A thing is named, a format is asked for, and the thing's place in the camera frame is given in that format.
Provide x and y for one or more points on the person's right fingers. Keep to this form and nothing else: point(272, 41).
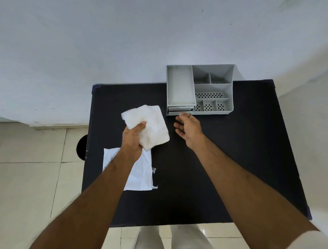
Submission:
point(182, 118)

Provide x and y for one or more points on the person's white trousers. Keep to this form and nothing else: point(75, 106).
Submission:
point(184, 238)

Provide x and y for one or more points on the black round object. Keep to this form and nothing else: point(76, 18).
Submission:
point(82, 148)

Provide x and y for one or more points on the person's right forearm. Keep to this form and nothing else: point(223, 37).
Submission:
point(238, 189)

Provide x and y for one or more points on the grey desk organizer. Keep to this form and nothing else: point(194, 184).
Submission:
point(179, 84)

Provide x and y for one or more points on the person's left hand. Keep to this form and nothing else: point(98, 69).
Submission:
point(130, 141)

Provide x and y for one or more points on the person's right hand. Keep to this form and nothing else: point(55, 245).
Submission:
point(191, 129)

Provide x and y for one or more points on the person's left forearm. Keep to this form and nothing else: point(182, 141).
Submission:
point(102, 189)

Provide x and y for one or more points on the grey organizer drawer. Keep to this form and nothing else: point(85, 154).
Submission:
point(179, 109)

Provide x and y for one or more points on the white plastic bag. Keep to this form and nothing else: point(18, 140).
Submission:
point(143, 174)

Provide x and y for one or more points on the white cloth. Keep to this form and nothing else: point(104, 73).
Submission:
point(152, 120)

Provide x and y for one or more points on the person's left thumb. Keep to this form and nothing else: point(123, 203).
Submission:
point(140, 126)

